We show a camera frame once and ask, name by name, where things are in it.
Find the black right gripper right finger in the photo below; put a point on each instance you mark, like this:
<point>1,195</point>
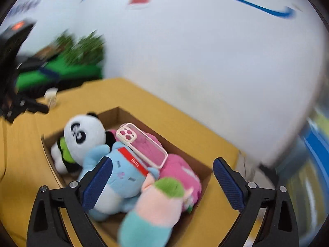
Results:
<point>279,226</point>

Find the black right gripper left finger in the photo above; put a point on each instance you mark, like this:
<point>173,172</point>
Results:
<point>46,226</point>

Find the black white panda plush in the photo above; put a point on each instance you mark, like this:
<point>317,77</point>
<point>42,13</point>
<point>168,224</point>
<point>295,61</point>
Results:
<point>81,133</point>

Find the blue plush with red headband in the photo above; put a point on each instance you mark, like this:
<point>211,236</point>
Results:
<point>123,187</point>

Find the small pink doll plush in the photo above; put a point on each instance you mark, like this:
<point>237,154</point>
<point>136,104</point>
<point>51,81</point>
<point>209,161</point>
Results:
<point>157,211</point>

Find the pink plush bear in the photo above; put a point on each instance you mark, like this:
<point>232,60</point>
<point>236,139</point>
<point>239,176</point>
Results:
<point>176,167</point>

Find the clear pink phone case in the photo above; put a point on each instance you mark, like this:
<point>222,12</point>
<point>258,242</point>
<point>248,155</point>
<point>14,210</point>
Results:
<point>142,145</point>

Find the white paper cup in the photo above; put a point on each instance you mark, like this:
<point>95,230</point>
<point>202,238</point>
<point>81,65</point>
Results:
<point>51,97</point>

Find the green table cloth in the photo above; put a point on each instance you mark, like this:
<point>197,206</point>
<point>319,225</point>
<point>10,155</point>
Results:
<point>56,71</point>

